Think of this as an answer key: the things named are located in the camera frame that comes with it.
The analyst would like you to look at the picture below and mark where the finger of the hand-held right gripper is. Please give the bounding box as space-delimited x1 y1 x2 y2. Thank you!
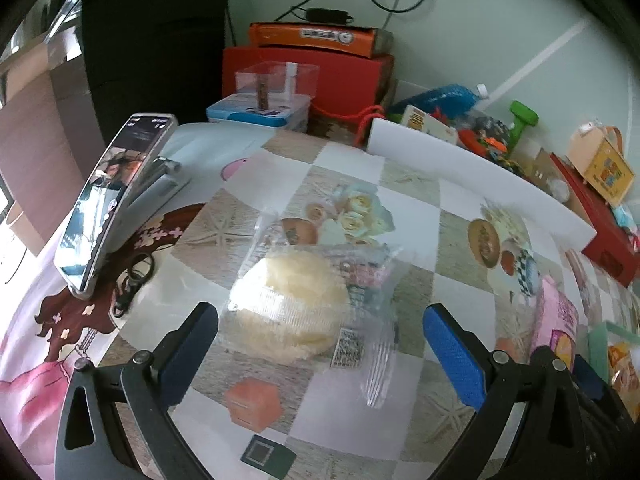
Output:
572 355 609 402
531 346 570 362

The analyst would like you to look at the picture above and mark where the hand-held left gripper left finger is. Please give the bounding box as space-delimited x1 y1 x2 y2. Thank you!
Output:
54 302 220 480

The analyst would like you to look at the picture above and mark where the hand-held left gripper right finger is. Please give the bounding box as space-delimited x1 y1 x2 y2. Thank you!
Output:
423 303 591 480

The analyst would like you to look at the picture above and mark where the yellow bread packet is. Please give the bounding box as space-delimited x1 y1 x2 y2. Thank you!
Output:
607 342 633 391

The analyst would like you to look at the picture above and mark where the white tray with teal rim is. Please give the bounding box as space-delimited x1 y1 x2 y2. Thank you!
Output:
587 321 640 411

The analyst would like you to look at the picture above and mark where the pink snack packet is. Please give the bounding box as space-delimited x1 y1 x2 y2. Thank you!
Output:
530 275 581 356

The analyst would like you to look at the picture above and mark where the clear bag with cream bun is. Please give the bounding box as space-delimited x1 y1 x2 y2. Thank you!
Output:
227 210 416 408

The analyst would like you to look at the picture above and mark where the black keyring clip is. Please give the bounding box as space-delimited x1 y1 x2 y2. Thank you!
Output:
111 252 157 318

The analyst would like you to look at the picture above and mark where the checkered printed tablecloth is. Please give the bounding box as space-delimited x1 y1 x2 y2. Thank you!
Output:
95 130 640 480

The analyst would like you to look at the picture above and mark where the small black card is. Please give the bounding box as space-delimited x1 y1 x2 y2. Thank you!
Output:
240 435 296 478

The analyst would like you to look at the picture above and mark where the red flat box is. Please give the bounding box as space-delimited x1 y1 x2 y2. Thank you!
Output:
550 152 640 288

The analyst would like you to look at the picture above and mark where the blue face mask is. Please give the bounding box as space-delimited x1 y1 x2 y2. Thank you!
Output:
612 205 638 233

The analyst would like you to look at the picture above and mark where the pink cartoon cloth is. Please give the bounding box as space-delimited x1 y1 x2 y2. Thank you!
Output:
0 120 281 480

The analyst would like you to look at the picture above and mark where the smartphone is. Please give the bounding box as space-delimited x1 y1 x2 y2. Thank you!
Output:
54 113 179 295

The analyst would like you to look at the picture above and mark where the silver phone stand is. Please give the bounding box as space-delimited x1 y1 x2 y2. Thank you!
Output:
120 155 193 221

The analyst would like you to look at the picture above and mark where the yellow house-shaped box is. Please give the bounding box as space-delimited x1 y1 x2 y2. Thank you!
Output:
566 121 636 206

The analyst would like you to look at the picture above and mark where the open cardboard box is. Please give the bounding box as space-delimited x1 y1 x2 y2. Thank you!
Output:
382 80 573 203

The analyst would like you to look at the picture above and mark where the pile of colourful toys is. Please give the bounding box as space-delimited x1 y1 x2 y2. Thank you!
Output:
452 115 526 176

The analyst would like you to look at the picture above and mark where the green dumbbell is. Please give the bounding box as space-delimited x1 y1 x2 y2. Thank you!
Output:
505 101 540 151

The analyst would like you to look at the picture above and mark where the yellow white carton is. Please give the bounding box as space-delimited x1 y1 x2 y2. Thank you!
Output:
400 105 460 143

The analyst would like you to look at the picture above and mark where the brown chair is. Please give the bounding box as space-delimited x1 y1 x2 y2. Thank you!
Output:
0 75 83 256

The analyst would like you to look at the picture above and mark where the blue water bottle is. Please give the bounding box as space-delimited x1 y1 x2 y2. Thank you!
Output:
387 82 490 121

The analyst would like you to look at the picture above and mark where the dark chair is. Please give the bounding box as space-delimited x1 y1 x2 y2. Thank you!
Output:
50 57 108 181

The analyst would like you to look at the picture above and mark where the large red gift box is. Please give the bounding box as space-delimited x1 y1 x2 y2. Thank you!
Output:
221 46 396 148

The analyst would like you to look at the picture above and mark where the clear plastic box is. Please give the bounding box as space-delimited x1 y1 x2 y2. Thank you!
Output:
235 61 321 111

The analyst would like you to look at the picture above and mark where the orange flat box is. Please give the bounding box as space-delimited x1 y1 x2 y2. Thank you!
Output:
248 22 393 59

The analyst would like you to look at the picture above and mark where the glossy side counter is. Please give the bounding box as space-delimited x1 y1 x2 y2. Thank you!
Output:
45 0 83 63

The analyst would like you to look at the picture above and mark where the black power adapter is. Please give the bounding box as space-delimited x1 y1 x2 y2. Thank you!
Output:
305 7 351 23

